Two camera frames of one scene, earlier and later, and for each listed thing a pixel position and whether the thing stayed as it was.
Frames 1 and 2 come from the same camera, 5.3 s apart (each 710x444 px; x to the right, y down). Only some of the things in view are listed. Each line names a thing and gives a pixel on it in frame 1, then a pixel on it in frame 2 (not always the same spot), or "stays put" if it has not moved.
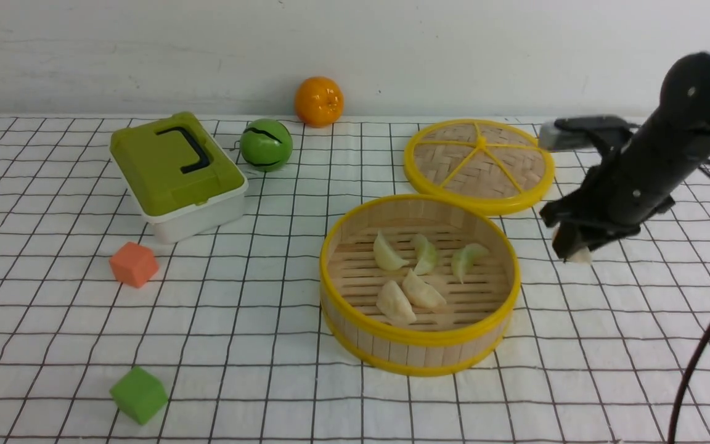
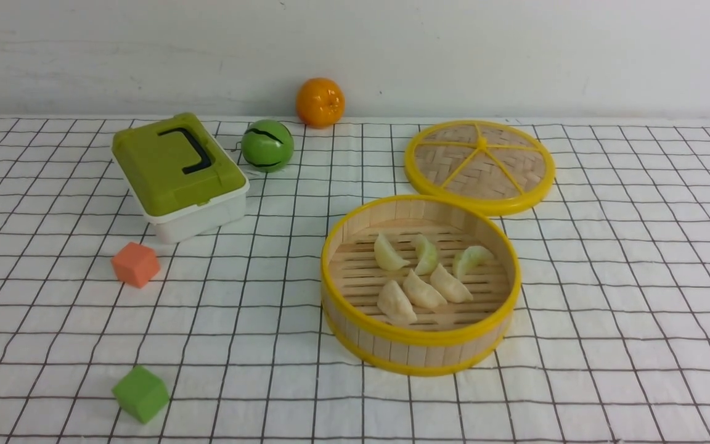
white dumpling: [394, 305] stays put
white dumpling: [420, 293] stays put
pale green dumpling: [428, 253] stays put
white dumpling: [583, 256] → [448, 287]
